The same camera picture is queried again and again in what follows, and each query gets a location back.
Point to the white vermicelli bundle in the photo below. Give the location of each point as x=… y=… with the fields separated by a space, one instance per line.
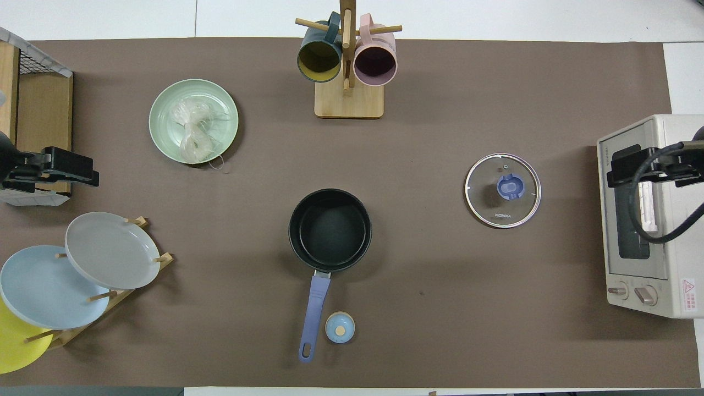
x=192 y=143

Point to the grey round plate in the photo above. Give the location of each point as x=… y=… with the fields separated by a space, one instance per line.
x=110 y=250

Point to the pink mug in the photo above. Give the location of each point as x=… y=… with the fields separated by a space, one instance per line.
x=375 y=63

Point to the beige toaster oven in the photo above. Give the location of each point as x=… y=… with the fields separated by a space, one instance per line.
x=621 y=264

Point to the wooden plate rack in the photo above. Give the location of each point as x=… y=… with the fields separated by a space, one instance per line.
x=71 y=336

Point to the brown table mat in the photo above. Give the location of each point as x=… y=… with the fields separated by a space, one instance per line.
x=440 y=302

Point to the glass lid with blue knob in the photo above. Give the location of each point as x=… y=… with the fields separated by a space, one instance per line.
x=484 y=209

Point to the green round plate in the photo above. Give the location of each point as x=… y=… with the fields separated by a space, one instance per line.
x=220 y=99

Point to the yellow round plate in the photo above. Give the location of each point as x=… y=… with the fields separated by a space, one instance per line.
x=16 y=346

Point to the dark teal mug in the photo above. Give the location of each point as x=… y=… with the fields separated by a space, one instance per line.
x=319 y=60

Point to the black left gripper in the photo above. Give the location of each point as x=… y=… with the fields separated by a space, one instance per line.
x=55 y=165

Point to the light blue round plate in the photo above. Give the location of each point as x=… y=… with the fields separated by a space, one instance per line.
x=44 y=289

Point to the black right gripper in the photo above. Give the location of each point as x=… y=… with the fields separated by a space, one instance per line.
x=626 y=162

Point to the wooden mug tree stand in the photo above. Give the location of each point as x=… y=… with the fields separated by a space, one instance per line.
x=349 y=104

